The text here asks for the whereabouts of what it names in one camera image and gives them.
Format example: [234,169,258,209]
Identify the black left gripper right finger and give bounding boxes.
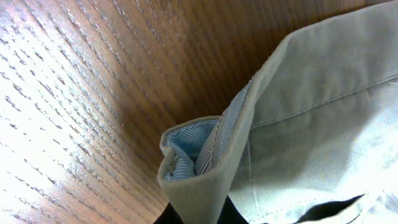
[217,197,248,224]

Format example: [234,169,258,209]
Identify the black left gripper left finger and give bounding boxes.
[154,203,183,224]

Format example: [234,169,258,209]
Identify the khaki green shorts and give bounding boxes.
[158,1,397,223]

